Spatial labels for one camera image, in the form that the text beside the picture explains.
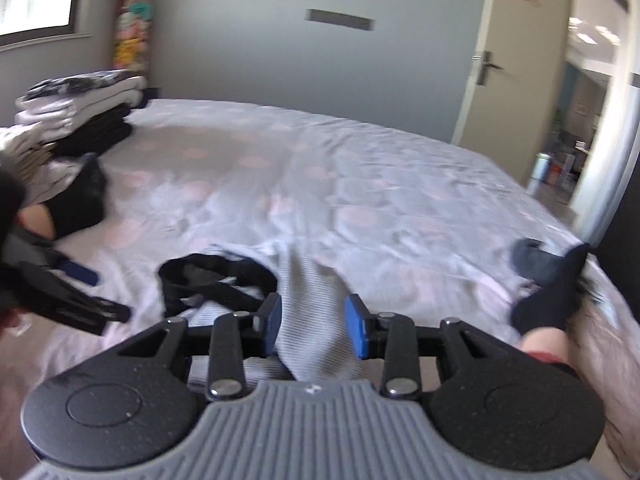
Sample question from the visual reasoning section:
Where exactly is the white trash bin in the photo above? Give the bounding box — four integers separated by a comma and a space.
532, 153, 551, 181

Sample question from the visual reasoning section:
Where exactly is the person's left leg black sock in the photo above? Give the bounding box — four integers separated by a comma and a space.
16, 154, 108, 240

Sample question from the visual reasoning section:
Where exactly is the person's right leg black sock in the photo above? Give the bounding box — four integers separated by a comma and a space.
508, 242, 594, 376

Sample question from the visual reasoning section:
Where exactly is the cream bedroom door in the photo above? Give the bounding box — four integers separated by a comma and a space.
452, 0, 572, 184

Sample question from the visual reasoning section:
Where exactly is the person's leg black sock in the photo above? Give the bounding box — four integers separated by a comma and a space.
16, 154, 108, 240
508, 242, 594, 376

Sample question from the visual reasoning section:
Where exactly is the pink dotted bed sheet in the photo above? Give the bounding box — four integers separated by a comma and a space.
1, 100, 577, 479

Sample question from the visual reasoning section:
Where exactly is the plush toy column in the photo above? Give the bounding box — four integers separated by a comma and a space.
113, 0, 153, 75

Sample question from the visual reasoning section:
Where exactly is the grey wall switch panel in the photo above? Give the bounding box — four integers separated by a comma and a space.
305, 9, 374, 32

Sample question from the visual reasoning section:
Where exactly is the striped brown garment pile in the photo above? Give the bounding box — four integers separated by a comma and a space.
1, 124, 79, 205

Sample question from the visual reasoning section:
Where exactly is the stack of folded clothes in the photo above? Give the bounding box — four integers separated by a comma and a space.
1, 70, 149, 158

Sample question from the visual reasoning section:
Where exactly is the dark grey crumpled garment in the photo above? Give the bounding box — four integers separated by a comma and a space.
510, 238, 562, 286

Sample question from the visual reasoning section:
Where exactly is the grey black raglan shirt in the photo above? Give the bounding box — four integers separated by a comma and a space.
156, 238, 369, 394

